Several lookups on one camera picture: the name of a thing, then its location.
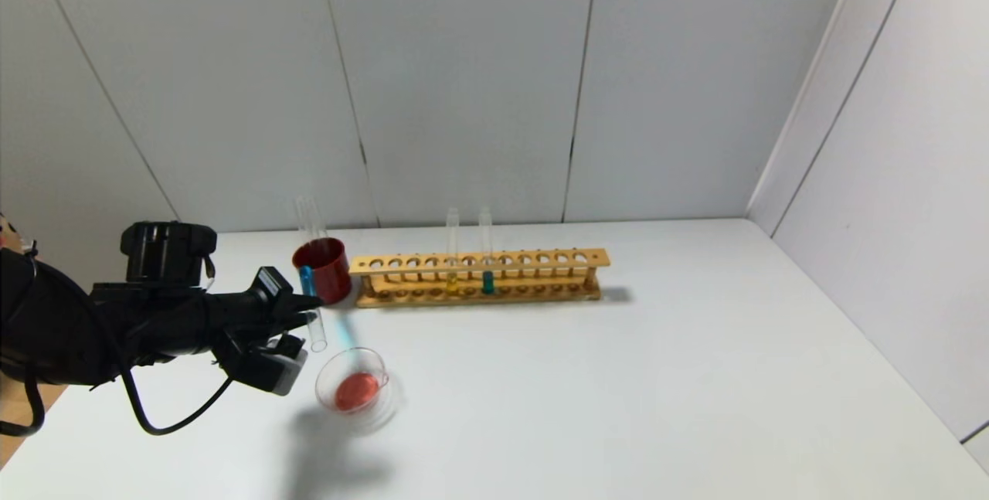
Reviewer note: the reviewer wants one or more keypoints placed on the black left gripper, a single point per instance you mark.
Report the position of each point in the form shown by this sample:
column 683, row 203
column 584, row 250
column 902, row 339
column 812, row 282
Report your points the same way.
column 272, row 288

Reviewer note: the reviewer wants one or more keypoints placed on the glass test tube blue pigment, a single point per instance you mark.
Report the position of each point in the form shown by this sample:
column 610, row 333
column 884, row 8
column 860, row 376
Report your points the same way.
column 307, row 281
column 487, row 284

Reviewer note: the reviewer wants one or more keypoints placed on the glass test tube red pigment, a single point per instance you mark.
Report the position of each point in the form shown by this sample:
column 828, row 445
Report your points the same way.
column 302, row 220

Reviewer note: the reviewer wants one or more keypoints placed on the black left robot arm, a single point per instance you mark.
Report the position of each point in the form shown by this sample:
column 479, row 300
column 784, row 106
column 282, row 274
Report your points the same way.
column 162, row 253

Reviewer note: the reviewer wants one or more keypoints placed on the glass test tube yellow pigment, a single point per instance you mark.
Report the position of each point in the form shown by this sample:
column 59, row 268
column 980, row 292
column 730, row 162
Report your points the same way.
column 452, row 284

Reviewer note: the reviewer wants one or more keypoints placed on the wooden test tube rack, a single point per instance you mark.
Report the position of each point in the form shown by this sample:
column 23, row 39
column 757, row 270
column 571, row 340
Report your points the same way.
column 541, row 258

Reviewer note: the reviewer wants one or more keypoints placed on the dark red plastic cup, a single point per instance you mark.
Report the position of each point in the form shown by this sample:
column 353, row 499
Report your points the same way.
column 336, row 268

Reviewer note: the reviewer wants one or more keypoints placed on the clear glass beaker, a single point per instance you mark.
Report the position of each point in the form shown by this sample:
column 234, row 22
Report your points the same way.
column 359, row 393

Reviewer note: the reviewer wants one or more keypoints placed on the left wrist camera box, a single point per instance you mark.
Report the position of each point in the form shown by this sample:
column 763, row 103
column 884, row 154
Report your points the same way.
column 282, row 372

